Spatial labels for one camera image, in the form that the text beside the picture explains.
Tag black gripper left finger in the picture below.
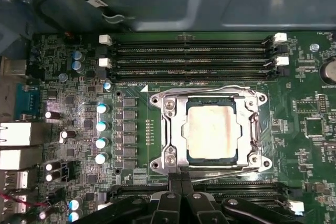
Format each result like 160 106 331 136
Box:
97 172 182 224

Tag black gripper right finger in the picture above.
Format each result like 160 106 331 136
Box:
181 172 299 224

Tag thin wire locking lever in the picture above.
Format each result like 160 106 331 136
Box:
159 85 257 99
191 166 263 183

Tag silver topped CPU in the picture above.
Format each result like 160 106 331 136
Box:
181 95 244 167

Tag metal socket cover frame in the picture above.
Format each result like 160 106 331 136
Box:
161 91 254 169

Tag RAM slot white clips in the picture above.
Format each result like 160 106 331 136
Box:
99 56 290 69
97 192 305 214
99 33 289 47

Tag metal CPU socket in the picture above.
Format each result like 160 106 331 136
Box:
149 87 272 174

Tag green motherboard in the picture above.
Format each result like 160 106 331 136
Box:
0 28 336 224

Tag round coin battery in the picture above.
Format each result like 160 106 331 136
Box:
320 58 336 86

